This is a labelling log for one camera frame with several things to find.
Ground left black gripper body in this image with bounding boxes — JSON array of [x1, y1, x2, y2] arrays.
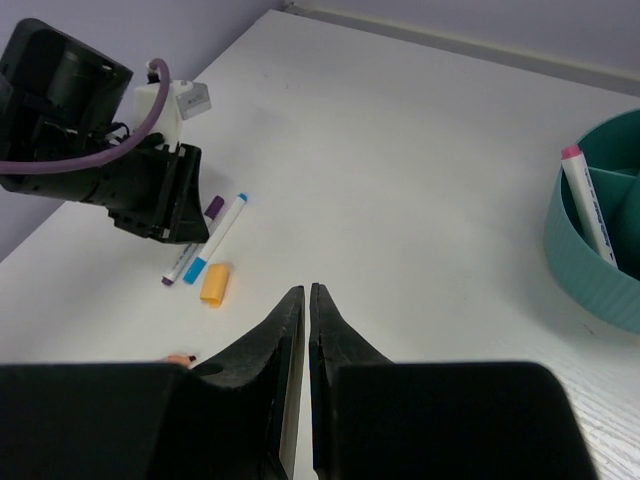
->
[[74, 147, 180, 243]]

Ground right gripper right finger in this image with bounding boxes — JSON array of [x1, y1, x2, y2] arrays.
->
[[308, 283, 392, 479]]

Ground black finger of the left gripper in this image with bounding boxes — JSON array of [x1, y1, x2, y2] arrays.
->
[[167, 144, 209, 244]]

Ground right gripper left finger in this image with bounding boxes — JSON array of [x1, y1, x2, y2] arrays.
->
[[194, 286, 305, 479]]

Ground purple white marker pen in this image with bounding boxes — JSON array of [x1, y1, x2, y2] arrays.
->
[[161, 196, 225, 287]]

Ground pink white marker pen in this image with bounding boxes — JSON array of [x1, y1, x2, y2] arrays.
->
[[561, 145, 618, 268]]

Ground teal round pen holder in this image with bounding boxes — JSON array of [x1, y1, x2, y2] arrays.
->
[[543, 110, 639, 333]]

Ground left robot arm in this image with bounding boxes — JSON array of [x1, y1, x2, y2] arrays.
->
[[1, 18, 211, 244]]

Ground yellow orange eraser cap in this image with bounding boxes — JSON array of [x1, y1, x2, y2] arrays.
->
[[200, 264, 230, 308]]

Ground clear orange tip pencil case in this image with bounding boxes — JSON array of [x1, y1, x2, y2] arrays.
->
[[159, 354, 197, 369]]

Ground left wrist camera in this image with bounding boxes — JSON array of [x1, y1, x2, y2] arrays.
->
[[133, 80, 211, 153]]

